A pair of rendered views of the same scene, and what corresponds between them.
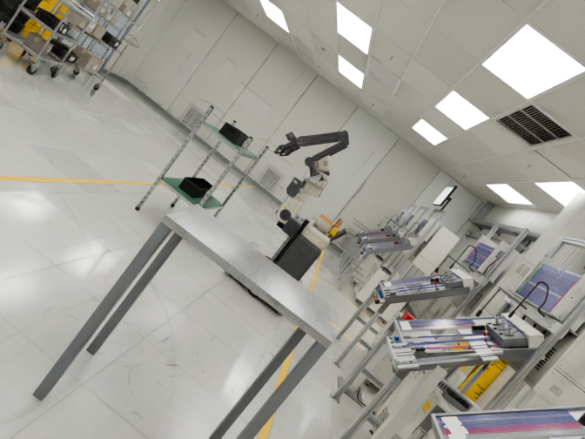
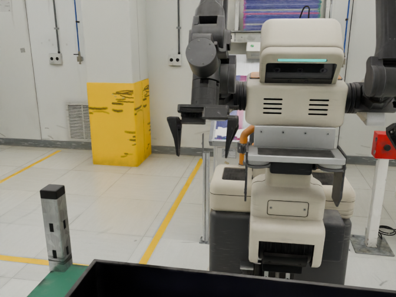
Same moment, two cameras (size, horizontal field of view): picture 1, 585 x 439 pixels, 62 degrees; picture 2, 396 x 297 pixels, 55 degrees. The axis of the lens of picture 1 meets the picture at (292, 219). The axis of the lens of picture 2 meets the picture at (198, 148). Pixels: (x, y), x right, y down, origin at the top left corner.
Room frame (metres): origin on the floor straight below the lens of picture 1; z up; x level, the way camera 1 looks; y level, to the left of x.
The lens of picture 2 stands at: (4.63, 1.19, 1.34)
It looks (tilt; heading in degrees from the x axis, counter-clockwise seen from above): 16 degrees down; 278
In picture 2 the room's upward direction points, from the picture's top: straight up
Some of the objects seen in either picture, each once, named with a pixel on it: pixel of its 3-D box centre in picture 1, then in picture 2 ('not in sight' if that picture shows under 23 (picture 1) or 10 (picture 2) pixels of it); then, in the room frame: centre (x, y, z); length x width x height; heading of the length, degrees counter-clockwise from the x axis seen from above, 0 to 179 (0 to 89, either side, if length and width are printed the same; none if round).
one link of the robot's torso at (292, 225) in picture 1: (286, 221); (300, 243); (4.44, 0.03, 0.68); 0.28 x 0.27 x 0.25; 179
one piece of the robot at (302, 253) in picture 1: (303, 246); (276, 229); (4.50, -0.23, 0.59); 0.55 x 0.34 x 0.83; 179
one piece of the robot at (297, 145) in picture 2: (297, 185); (291, 164); (4.50, 0.15, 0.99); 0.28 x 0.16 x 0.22; 179
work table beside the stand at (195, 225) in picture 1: (195, 345); not in sight; (1.81, 0.00, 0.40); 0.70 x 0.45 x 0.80; 92
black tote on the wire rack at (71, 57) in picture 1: (62, 51); not in sight; (7.02, 4.12, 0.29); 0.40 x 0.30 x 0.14; 177
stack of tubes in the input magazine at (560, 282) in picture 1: (554, 291); not in sight; (2.99, -1.51, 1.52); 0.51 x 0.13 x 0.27; 177
